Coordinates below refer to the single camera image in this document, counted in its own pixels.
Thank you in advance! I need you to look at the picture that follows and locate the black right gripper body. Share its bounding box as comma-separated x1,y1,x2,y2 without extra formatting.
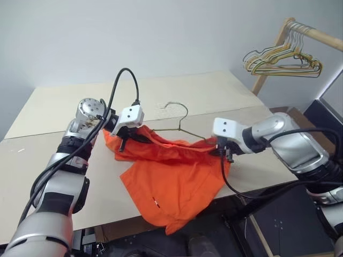
213,137,243,164

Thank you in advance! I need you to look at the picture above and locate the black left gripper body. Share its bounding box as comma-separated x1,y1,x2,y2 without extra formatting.
119,125,139,154

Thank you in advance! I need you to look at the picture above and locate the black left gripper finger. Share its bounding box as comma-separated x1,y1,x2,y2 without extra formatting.
133,132,153,145

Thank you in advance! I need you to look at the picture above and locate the olive wire hanger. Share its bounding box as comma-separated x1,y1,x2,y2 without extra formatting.
149,101,218,147

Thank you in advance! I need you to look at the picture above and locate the orange shirt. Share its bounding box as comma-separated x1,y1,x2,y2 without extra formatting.
103,125,233,236

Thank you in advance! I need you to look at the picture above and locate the brown cardboard box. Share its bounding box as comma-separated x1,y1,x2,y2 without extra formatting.
269,106,309,121

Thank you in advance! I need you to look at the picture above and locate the thin wooden stick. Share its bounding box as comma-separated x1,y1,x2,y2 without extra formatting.
248,214,272,257

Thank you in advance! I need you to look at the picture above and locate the brown board under table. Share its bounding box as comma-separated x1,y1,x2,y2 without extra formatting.
95,222,161,242

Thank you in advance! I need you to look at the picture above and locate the dark rounded shape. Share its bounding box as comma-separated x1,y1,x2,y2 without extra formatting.
188,235,215,257

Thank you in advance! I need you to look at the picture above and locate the dark flat panel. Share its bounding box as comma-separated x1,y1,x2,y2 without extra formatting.
303,98,343,141

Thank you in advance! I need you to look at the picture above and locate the wooden clothes rack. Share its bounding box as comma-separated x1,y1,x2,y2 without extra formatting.
251,17,343,96

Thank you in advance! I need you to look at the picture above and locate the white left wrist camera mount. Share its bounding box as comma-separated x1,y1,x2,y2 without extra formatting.
110,104,145,135

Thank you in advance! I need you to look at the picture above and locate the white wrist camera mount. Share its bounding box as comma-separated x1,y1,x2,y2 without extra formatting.
110,104,145,135
211,117,249,141

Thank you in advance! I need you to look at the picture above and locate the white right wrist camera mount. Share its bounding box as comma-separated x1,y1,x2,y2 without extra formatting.
211,117,249,141

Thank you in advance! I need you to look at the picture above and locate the bunch of wire hangers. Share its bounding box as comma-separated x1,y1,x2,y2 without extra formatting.
246,23,322,73

